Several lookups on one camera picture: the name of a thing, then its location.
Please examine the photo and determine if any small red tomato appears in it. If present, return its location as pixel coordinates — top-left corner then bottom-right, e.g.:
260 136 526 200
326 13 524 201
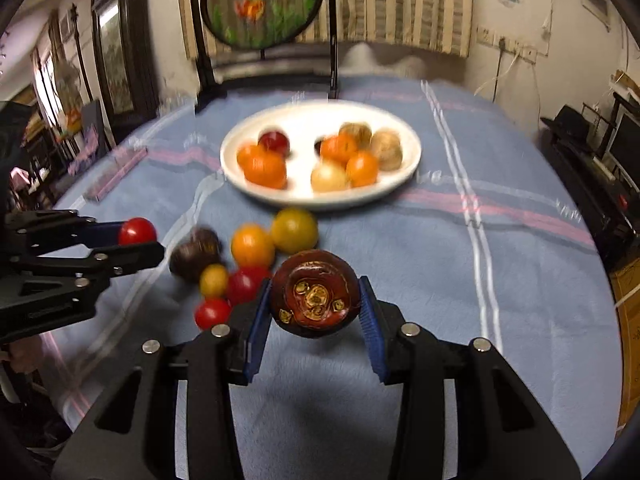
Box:
118 217 157 246

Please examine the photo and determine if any red round tomato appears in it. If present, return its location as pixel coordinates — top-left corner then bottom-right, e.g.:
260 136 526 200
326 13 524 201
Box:
194 297 232 330

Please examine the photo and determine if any small yellow fruit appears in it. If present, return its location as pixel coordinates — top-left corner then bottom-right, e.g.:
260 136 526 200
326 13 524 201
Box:
200 263 229 298

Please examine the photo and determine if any carved dark brown fruit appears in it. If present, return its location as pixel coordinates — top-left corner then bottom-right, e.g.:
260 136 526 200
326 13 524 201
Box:
268 249 361 339

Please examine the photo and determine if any orange mandarin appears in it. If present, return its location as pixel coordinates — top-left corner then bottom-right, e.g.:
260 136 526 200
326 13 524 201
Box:
243 152 288 190

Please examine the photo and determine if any dark red plum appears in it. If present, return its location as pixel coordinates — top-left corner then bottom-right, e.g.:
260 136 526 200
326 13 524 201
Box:
258 129 290 157

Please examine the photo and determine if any orange tangerine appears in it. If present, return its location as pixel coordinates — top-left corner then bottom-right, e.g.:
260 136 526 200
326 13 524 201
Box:
320 134 359 166

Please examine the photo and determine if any orange citrus fruit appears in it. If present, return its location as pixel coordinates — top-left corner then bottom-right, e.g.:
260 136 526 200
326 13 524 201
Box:
346 151 378 188

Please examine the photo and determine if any large beige round fruit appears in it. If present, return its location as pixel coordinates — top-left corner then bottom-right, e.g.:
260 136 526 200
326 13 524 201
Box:
370 129 402 171

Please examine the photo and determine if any tan round fruit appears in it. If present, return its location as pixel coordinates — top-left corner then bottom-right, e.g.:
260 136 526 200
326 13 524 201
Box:
338 122 372 150

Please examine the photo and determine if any purple smartphone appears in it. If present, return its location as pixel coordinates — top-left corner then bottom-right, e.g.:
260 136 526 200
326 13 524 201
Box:
82 148 149 203

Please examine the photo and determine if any blue striped tablecloth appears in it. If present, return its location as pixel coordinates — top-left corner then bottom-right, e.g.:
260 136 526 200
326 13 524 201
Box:
60 78 622 479

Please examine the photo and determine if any yellow green orange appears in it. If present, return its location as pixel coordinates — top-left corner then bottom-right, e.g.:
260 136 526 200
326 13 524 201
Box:
270 208 319 255

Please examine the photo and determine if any dark framed painting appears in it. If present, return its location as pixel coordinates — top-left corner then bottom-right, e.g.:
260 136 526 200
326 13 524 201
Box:
91 0 160 143

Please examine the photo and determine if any white oval plate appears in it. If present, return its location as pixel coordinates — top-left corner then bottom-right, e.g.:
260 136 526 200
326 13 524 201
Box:
220 100 422 210

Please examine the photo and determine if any computer monitor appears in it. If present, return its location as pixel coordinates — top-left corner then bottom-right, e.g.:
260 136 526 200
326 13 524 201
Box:
603 106 640 188

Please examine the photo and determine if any round embroidered table screen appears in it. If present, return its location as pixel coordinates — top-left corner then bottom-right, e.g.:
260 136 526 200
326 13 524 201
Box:
188 0 338 114

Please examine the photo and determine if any black hat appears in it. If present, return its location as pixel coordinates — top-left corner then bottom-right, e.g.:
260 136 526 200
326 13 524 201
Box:
540 105 590 145

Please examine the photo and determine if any striped beige curtain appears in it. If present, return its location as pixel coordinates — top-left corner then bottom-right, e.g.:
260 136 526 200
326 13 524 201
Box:
178 0 473 58

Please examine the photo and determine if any wall power strip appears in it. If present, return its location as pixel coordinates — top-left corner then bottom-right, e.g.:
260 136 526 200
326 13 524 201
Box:
475 25 538 64

